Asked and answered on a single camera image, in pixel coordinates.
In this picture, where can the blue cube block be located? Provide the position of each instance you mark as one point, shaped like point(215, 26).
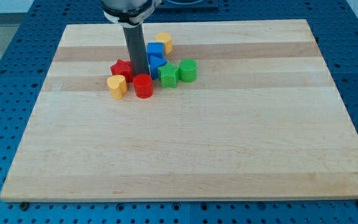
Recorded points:
point(155, 49)

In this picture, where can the yellow heart block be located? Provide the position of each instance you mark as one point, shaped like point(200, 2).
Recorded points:
point(117, 86)

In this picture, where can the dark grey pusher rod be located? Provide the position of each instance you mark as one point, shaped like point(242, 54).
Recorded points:
point(136, 48)

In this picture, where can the red star block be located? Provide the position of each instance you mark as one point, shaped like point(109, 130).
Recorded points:
point(124, 68)

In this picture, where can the light wooden board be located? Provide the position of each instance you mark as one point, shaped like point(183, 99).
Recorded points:
point(262, 121)

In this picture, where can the blue triangle block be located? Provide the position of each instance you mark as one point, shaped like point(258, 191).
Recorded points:
point(155, 63)

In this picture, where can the green cylinder block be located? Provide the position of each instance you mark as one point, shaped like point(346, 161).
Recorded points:
point(188, 70)

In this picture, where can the yellow hexagon block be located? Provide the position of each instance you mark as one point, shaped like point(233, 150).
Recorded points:
point(166, 39)

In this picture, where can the green star block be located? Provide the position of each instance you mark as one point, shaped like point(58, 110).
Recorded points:
point(169, 75)

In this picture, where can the red cylinder block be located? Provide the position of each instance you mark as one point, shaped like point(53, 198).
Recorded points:
point(143, 85)

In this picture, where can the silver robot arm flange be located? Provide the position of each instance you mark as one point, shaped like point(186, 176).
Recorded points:
point(129, 13)

